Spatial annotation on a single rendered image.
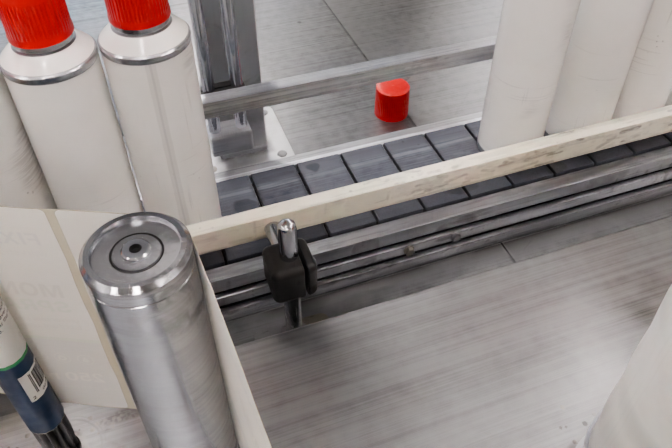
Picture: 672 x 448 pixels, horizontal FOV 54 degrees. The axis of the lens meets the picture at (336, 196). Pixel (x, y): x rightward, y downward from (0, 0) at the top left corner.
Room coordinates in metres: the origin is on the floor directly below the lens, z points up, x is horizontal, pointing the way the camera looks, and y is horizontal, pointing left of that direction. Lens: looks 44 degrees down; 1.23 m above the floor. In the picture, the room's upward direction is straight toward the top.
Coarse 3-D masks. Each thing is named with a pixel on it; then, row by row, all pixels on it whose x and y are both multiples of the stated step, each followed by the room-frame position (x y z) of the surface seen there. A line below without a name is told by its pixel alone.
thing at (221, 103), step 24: (432, 48) 0.45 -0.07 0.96; (456, 48) 0.45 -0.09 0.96; (480, 48) 0.45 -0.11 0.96; (336, 72) 0.42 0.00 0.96; (360, 72) 0.42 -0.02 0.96; (384, 72) 0.42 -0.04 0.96; (408, 72) 0.43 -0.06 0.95; (216, 96) 0.39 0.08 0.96; (240, 96) 0.39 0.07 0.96; (264, 96) 0.39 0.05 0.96; (288, 96) 0.40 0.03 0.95; (312, 96) 0.40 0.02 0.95
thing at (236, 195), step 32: (448, 128) 0.45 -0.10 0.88; (320, 160) 0.41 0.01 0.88; (352, 160) 0.41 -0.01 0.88; (384, 160) 0.41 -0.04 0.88; (416, 160) 0.41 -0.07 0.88; (576, 160) 0.41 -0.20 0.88; (608, 160) 0.41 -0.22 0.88; (224, 192) 0.37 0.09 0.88; (256, 192) 0.38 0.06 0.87; (288, 192) 0.37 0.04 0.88; (448, 192) 0.37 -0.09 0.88; (480, 192) 0.37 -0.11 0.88; (320, 224) 0.34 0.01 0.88; (352, 224) 0.34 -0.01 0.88; (224, 256) 0.31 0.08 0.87; (256, 256) 0.31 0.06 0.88
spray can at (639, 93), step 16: (656, 0) 0.45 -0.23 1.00; (656, 16) 0.44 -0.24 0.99; (656, 32) 0.44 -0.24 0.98; (640, 48) 0.45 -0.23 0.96; (656, 48) 0.44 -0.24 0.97; (640, 64) 0.44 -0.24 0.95; (656, 64) 0.44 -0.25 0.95; (640, 80) 0.44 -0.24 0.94; (656, 80) 0.44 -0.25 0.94; (624, 96) 0.45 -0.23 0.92; (640, 96) 0.44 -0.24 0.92; (656, 96) 0.44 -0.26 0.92; (624, 112) 0.44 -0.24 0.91; (640, 112) 0.44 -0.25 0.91
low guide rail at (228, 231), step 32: (608, 128) 0.41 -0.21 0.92; (640, 128) 0.42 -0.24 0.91; (448, 160) 0.37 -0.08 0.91; (480, 160) 0.37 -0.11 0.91; (512, 160) 0.38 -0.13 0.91; (544, 160) 0.39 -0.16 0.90; (320, 192) 0.34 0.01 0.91; (352, 192) 0.34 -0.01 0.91; (384, 192) 0.34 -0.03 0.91; (416, 192) 0.35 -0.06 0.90; (192, 224) 0.31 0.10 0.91; (224, 224) 0.31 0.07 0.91; (256, 224) 0.31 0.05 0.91
